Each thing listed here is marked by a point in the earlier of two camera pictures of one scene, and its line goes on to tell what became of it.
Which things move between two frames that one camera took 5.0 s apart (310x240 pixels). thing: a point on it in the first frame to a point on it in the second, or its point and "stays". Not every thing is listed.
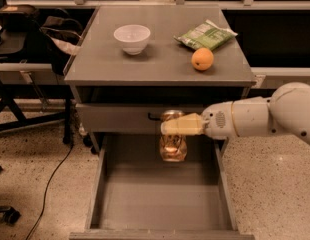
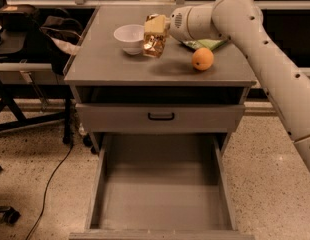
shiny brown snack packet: x=173 y=147 to x=153 y=44
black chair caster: x=8 y=214 stays
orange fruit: x=202 y=58 stays
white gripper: x=217 y=121 to x=179 y=26
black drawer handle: x=152 y=118 stays
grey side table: x=26 y=73 stays
